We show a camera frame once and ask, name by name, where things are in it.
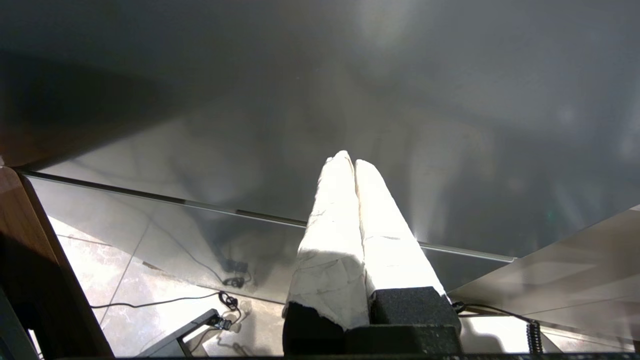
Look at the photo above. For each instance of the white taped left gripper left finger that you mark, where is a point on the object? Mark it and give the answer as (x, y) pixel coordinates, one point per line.
(330, 260)

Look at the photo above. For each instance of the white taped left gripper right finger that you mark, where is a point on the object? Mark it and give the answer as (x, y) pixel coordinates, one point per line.
(395, 260)

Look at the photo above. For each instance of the black metal stand leg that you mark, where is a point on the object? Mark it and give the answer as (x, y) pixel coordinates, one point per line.
(195, 322)

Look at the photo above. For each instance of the grey glossy appliance door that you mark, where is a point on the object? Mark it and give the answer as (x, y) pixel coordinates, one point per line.
(300, 75)

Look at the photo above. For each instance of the brown wooden furniture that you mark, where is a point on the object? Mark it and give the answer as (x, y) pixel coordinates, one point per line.
(30, 250)

